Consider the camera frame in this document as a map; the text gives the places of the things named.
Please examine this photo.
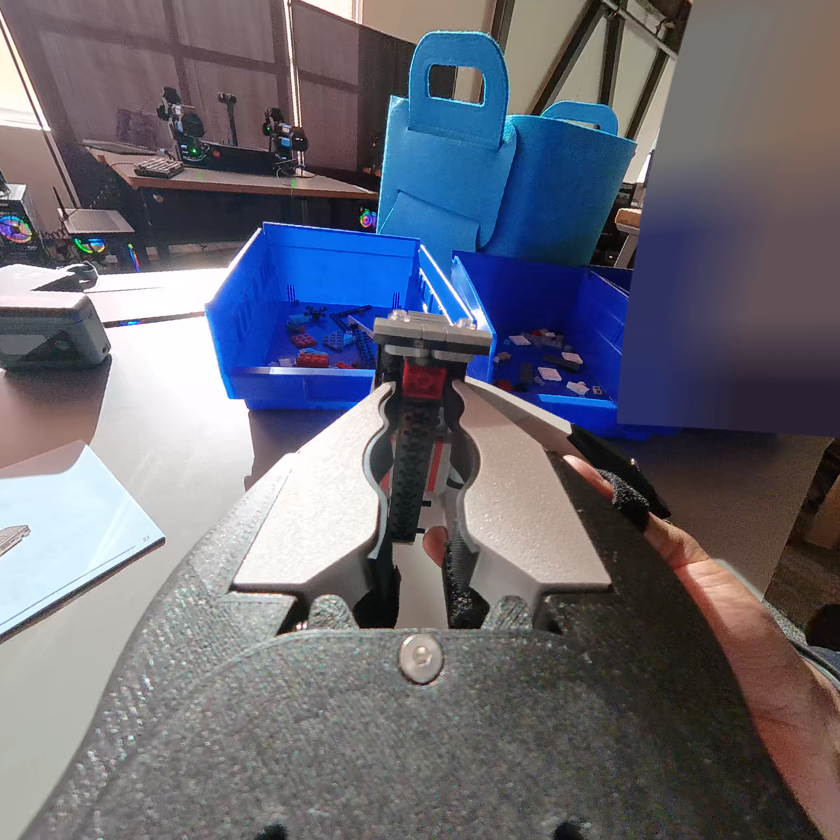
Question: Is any toy brick vehicle model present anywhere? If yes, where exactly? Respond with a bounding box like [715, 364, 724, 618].
[371, 308, 494, 547]

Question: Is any pile of red blue toy bricks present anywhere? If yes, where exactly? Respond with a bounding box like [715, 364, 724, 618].
[266, 303, 378, 371]

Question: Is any wooden top workbench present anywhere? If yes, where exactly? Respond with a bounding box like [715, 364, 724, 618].
[88, 147, 380, 260]

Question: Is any pile of white black toy bricks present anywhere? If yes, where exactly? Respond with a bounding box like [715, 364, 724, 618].
[492, 328, 608, 398]

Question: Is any computer case with mesh top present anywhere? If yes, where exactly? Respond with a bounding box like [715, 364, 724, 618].
[52, 187, 137, 266]

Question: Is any brown partition panel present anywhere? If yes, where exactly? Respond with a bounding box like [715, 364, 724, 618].
[290, 0, 421, 194]

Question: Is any computer tower with glowing fan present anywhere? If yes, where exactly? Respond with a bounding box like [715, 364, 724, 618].
[0, 172, 34, 260]

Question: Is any blue felt bag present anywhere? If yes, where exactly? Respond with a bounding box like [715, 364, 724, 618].
[377, 31, 639, 263]

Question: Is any long black equipment box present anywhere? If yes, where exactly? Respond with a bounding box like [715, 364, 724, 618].
[172, 140, 306, 177]

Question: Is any small wooden table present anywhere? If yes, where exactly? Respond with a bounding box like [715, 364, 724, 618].
[613, 206, 647, 270]

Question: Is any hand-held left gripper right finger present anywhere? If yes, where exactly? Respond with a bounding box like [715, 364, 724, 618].
[451, 379, 614, 623]

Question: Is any grey action camera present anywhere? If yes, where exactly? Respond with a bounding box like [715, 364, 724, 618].
[0, 292, 112, 373]

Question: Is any cardboard box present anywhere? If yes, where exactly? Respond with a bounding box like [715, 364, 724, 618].
[807, 486, 840, 550]

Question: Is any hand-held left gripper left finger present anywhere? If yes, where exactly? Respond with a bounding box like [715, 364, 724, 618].
[231, 384, 401, 623]

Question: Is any person's left hand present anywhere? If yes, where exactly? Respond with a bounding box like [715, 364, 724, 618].
[423, 456, 840, 837]

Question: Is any blue plastic bin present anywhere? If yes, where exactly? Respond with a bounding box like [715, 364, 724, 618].
[451, 249, 683, 442]
[205, 222, 497, 411]

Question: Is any dark grey desk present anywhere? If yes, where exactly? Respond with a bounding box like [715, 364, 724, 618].
[0, 261, 840, 840]

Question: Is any building instruction booklet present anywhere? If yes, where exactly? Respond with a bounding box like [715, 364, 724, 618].
[0, 441, 166, 643]

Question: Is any black camera rig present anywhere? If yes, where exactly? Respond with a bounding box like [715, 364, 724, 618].
[156, 85, 206, 160]
[262, 107, 309, 173]

